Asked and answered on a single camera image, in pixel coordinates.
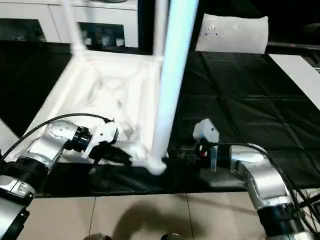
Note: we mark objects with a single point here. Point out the white plastic table top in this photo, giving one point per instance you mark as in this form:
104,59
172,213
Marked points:
112,75

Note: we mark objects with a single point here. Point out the white plastic table leg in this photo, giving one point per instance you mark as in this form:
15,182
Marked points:
160,25
72,25
172,75
6,130

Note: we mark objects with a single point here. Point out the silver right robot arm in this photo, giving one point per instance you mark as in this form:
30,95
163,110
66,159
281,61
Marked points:
262,175

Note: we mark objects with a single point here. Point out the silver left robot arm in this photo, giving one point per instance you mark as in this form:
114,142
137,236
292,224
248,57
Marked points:
50,145

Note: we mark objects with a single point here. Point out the black work mat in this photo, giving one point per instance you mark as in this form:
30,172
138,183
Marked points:
250,112

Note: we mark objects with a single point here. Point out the white flat panel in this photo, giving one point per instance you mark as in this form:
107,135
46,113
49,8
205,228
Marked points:
297,77

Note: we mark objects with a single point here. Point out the white board with round fitting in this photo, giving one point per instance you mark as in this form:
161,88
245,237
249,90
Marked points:
237,35

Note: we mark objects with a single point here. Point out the dark cabinet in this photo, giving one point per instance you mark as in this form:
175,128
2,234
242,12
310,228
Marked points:
145,25

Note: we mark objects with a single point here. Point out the dark grey bar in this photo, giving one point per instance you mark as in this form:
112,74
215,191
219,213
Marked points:
292,45

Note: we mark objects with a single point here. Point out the white glass-door cabinet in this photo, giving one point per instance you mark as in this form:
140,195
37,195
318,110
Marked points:
37,15

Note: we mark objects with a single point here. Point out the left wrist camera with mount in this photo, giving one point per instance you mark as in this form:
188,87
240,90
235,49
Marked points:
105,133

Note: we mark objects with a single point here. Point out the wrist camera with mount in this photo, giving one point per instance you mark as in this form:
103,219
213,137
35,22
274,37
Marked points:
207,130
105,133

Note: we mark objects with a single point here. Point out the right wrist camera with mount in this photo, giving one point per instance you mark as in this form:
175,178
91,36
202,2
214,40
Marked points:
207,130

